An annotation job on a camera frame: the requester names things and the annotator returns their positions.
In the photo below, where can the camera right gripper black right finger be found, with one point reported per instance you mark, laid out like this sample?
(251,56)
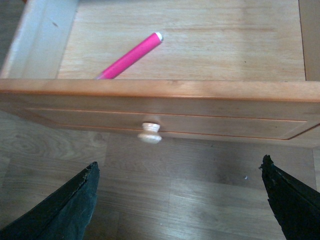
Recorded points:
(295,205)

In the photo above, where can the camera right gripper black left finger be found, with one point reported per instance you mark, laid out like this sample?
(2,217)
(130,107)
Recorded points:
(63,215)

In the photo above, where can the wooden drawer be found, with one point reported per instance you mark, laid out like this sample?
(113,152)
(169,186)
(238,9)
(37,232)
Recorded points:
(226,70)

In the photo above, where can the pink marker with clear cap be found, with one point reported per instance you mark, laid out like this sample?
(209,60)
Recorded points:
(131,57)

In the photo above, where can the light wooden drawer knob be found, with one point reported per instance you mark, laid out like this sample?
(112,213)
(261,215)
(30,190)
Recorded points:
(150,133)

